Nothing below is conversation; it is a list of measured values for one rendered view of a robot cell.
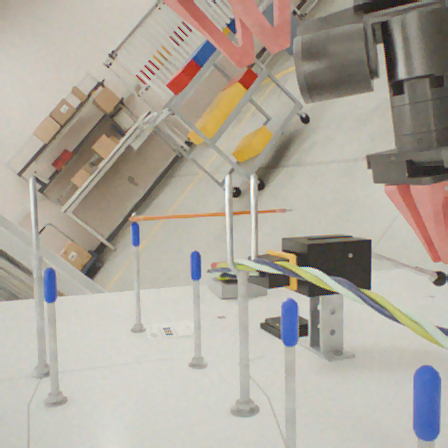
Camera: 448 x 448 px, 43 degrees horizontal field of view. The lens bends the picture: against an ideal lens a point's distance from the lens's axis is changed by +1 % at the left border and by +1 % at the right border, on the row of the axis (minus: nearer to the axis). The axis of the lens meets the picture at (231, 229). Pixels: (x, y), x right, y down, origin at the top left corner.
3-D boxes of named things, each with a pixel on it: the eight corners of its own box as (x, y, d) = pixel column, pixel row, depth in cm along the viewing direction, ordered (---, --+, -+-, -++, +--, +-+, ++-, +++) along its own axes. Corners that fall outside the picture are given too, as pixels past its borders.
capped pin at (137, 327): (150, 330, 51) (146, 212, 50) (136, 333, 50) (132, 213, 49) (140, 327, 52) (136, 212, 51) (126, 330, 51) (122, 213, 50)
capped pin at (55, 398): (49, 397, 36) (43, 265, 35) (71, 397, 36) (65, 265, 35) (38, 406, 35) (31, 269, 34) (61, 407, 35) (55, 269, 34)
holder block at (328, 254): (371, 290, 43) (372, 239, 43) (308, 298, 41) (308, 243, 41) (341, 280, 47) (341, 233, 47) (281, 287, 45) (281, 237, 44)
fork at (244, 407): (253, 401, 35) (250, 173, 34) (266, 413, 33) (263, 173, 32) (224, 407, 34) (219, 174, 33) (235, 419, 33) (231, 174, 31)
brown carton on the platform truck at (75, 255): (83, 260, 807) (62, 244, 796) (93, 255, 759) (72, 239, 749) (66, 282, 790) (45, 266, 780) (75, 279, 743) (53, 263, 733)
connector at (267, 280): (321, 281, 42) (320, 255, 42) (265, 289, 40) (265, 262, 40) (298, 275, 45) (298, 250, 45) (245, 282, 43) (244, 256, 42)
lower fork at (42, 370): (29, 370, 41) (19, 176, 40) (55, 367, 42) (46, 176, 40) (29, 380, 39) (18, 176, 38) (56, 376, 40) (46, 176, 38)
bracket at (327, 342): (355, 357, 43) (355, 293, 42) (328, 362, 42) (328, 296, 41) (323, 340, 47) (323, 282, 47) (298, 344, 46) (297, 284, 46)
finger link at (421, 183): (438, 277, 44) (424, 159, 43) (381, 264, 51) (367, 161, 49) (503, 256, 47) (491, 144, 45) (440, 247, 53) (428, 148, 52)
